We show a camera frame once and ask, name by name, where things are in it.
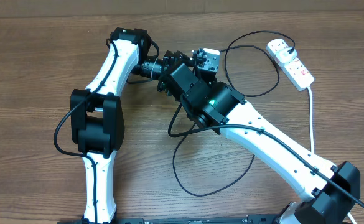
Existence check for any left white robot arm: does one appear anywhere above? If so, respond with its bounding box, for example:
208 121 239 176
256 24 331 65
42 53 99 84
70 27 153 223

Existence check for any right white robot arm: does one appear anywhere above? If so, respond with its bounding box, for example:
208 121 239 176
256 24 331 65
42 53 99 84
160 62 360 223

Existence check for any white charger adapter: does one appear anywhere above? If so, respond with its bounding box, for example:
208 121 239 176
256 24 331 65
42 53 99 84
276 47 297 66

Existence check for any white power strip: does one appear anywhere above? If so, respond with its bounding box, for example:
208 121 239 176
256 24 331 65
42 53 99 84
266 39 314 91

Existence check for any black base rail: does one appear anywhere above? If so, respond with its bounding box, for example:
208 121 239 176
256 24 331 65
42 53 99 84
57 213 282 224

